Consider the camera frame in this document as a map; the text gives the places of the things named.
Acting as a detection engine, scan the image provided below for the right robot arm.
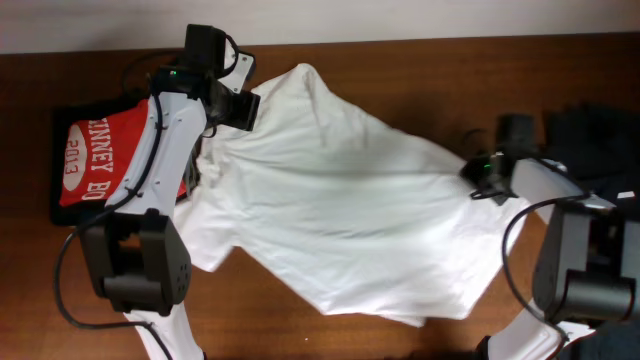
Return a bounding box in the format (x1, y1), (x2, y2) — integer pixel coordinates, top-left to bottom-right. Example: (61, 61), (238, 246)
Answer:
(460, 114), (639, 360)

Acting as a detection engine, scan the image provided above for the red printed folded t-shirt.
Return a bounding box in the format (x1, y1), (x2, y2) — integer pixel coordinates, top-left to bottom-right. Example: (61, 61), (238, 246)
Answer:
(58, 98), (188, 208)

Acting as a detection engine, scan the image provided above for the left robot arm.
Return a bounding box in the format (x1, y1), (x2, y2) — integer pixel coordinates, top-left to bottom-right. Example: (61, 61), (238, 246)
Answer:
(73, 24), (260, 359)

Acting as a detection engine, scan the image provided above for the black folded garment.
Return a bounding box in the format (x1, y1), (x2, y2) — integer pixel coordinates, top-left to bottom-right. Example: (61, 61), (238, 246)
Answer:
(49, 95), (149, 226)

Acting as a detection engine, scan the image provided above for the white t-shirt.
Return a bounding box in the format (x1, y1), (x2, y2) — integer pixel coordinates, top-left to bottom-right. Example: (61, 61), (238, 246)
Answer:
(174, 64), (526, 327)

